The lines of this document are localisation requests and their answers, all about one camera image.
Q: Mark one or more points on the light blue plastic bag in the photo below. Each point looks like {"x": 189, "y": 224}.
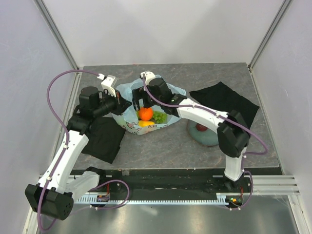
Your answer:
{"x": 129, "y": 119}

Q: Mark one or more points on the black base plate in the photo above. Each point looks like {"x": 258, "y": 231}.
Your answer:
{"x": 151, "y": 184}

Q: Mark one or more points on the black cloth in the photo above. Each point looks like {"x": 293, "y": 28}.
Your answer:
{"x": 105, "y": 137}
{"x": 222, "y": 98}

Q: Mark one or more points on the yellow mango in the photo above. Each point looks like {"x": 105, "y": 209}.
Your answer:
{"x": 143, "y": 123}

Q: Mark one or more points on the left black cloth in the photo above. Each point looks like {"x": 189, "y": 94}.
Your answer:
{"x": 105, "y": 137}

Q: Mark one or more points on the aluminium corner post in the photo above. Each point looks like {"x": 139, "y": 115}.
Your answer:
{"x": 56, "y": 32}
{"x": 270, "y": 32}

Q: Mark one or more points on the green grape bunch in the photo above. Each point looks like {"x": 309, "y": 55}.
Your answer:
{"x": 159, "y": 117}

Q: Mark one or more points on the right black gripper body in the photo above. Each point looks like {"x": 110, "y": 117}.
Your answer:
{"x": 141, "y": 93}

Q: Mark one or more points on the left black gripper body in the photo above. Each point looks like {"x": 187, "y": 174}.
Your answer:
{"x": 109, "y": 104}

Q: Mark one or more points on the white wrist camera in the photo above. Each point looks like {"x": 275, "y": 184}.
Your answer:
{"x": 108, "y": 84}
{"x": 148, "y": 76}

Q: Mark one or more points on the dark fruit plate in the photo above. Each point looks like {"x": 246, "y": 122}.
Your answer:
{"x": 208, "y": 138}

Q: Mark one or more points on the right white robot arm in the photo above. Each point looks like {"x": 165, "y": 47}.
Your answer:
{"x": 230, "y": 128}

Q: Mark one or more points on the toothed cable duct rail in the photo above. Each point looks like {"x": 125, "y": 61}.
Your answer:
{"x": 95, "y": 199}

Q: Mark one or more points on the right aluminium corner post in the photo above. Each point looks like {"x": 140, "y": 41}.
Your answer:
{"x": 270, "y": 32}

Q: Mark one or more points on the right black cloth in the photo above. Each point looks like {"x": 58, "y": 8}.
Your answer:
{"x": 222, "y": 98}

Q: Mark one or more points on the orange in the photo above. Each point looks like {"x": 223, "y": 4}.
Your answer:
{"x": 146, "y": 114}

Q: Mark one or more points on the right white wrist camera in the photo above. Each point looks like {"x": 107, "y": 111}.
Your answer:
{"x": 148, "y": 76}

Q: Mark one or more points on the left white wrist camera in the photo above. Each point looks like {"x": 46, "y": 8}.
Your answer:
{"x": 108, "y": 84}

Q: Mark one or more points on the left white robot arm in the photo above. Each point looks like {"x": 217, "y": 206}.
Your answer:
{"x": 53, "y": 195}

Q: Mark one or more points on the left aluminium corner post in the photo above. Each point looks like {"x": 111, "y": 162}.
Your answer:
{"x": 56, "y": 32}

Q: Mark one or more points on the dark purple plum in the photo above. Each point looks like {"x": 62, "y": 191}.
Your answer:
{"x": 201, "y": 128}

